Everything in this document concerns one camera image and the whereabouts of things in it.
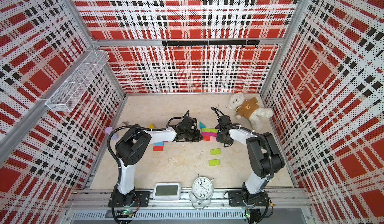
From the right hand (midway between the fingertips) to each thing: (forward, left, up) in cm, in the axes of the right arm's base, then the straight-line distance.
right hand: (224, 139), depth 94 cm
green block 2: (-8, +6, 0) cm, 10 cm away
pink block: (0, +7, +1) cm, 7 cm away
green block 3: (-14, +7, -1) cm, 16 cm away
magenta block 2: (+4, +7, 0) cm, 8 cm away
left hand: (0, +12, +1) cm, 13 cm away
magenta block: (+3, +10, +1) cm, 11 cm away
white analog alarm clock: (-29, +14, +4) cm, 32 cm away
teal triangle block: (+9, +14, +2) cm, 17 cm away
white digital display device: (-30, +33, +4) cm, 45 cm away
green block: (+7, +10, 0) cm, 12 cm away
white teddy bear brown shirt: (+19, -18, +6) cm, 27 cm away
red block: (0, +11, +1) cm, 11 cm away
